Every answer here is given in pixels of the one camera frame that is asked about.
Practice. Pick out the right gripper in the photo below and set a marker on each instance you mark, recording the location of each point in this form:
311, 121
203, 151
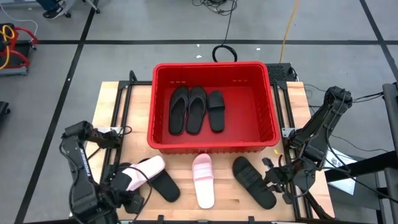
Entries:
289, 179

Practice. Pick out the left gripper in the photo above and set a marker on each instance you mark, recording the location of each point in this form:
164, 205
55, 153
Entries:
133, 203

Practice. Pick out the pink slide sandal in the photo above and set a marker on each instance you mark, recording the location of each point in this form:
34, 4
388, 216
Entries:
203, 186
146, 169

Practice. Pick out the black flip-flop with white label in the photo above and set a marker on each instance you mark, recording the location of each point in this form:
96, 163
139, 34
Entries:
178, 112

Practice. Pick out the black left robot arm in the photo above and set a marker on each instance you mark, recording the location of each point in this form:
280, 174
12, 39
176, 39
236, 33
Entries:
84, 186

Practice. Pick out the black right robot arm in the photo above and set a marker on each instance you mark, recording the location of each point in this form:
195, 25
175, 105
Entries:
314, 146

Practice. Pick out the red plastic bin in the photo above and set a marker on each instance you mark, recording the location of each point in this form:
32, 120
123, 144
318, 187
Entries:
242, 118

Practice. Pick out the black table clamp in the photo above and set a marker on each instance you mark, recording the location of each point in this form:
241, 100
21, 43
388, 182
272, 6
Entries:
251, 219
160, 219

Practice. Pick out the white paper sheet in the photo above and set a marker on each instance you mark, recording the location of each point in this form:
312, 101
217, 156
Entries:
343, 160

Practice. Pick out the black power box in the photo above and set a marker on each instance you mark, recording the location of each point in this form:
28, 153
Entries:
278, 72

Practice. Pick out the red tube cart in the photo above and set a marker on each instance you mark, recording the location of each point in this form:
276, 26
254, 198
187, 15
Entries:
14, 71

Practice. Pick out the grey chair base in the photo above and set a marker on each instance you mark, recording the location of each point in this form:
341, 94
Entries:
92, 5

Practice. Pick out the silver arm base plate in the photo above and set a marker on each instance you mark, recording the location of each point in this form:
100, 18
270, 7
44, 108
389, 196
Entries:
287, 131

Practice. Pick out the black desk frame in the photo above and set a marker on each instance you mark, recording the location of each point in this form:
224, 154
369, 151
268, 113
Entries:
373, 161

